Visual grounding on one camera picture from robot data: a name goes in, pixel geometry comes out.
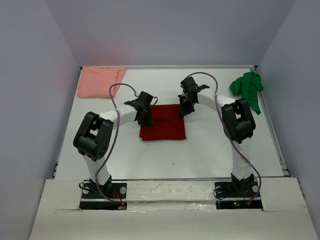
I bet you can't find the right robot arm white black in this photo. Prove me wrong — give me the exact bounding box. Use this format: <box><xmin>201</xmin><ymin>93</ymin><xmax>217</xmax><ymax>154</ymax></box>
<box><xmin>178</xmin><ymin>76</ymin><xmax>257</xmax><ymax>200</ymax></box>

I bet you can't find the green t-shirt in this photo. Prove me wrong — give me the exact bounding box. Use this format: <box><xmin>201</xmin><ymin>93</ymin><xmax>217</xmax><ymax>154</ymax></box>
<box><xmin>229</xmin><ymin>71</ymin><xmax>264</xmax><ymax>115</ymax></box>

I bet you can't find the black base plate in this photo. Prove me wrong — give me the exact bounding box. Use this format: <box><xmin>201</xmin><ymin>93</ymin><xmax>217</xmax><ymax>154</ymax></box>
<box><xmin>78</xmin><ymin>180</ymin><xmax>128</xmax><ymax>211</ymax></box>
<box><xmin>212</xmin><ymin>181</ymin><xmax>263</xmax><ymax>210</ymax></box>

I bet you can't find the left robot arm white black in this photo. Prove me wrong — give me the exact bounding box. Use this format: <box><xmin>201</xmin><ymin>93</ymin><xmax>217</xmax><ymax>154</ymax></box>
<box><xmin>73</xmin><ymin>91</ymin><xmax>157</xmax><ymax>199</ymax></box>

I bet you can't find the folded pink t-shirt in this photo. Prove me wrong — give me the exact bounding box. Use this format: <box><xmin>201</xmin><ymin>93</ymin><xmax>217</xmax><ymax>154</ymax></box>
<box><xmin>77</xmin><ymin>66</ymin><xmax>126</xmax><ymax>99</ymax></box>

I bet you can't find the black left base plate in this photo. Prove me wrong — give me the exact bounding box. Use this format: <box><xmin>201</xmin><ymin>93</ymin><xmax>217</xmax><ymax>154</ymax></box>
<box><xmin>78</xmin><ymin>180</ymin><xmax>128</xmax><ymax>211</ymax></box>

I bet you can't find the red t-shirt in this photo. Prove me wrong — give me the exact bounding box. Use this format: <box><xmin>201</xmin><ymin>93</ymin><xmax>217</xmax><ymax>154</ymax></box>
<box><xmin>139</xmin><ymin>104</ymin><xmax>187</xmax><ymax>142</ymax></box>

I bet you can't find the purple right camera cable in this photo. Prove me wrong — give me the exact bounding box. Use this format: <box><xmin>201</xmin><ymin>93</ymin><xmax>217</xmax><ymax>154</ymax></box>
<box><xmin>184</xmin><ymin>72</ymin><xmax>262</xmax><ymax>208</ymax></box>

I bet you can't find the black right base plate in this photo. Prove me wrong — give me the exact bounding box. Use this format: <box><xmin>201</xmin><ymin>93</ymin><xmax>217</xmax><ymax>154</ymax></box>
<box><xmin>212</xmin><ymin>181</ymin><xmax>263</xmax><ymax>210</ymax></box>

